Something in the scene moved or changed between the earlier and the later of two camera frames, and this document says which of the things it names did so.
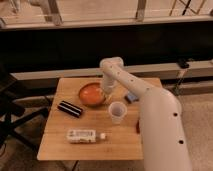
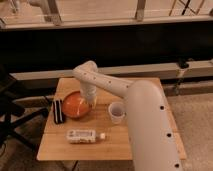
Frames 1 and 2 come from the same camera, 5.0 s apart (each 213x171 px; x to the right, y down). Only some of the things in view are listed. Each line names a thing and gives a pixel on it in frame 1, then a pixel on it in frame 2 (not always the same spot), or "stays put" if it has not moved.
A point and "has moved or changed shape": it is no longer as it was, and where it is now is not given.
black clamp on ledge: [182, 63] stays put
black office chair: [9, 111] stays put
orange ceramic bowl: [92, 94] has moved or changed shape
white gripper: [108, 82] to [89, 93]
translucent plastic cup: [117, 111] stays put
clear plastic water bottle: [84, 136] stays put
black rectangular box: [70, 108] to [58, 111]
